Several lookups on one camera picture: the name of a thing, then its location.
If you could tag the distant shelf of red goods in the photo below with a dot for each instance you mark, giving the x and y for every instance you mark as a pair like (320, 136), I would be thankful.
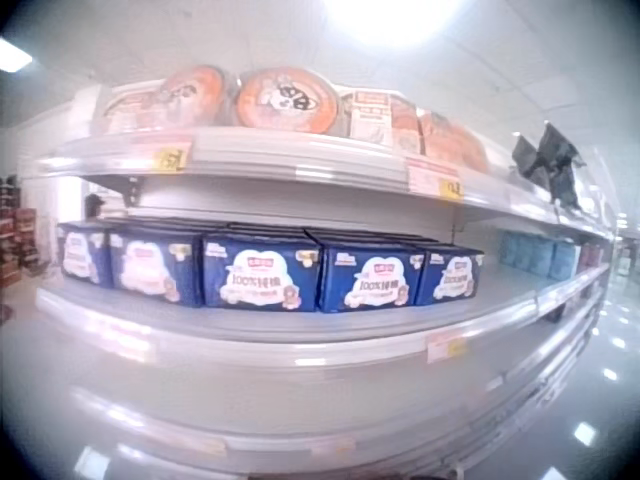
(17, 235)

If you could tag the rectangular ceiling light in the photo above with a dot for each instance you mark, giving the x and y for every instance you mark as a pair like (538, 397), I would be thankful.
(14, 54)

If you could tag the row of pink packets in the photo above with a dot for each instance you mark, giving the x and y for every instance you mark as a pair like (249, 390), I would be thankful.
(594, 256)

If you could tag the grey metal shelf bracket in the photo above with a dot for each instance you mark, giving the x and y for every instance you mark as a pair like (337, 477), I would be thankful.
(132, 192)

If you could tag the row of light blue packets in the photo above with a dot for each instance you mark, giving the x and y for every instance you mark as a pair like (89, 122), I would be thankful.
(537, 255)

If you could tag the pink yellow price tag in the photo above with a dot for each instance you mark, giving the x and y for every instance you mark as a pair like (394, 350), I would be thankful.
(170, 159)
(435, 180)
(446, 347)

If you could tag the heap of dark grey packets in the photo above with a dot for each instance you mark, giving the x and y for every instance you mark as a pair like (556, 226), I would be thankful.
(552, 160)

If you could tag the orange round cartoon packet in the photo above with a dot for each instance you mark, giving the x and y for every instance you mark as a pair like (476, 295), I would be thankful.
(285, 100)
(192, 95)

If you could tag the white red label packet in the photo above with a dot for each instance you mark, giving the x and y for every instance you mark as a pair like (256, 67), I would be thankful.
(367, 117)

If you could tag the bright round ceiling light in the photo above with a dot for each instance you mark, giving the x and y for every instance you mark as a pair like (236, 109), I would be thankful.
(392, 20)

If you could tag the narrow orange packet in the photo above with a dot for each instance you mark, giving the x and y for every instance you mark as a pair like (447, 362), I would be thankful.
(406, 125)

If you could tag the pale orange flat packet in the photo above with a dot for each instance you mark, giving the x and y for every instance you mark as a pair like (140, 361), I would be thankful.
(131, 114)

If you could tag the white store shelf unit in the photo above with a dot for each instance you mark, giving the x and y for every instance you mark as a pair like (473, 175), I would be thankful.
(300, 157)

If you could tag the orange plain round packet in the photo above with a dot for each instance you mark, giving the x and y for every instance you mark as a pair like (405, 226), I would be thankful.
(457, 145)

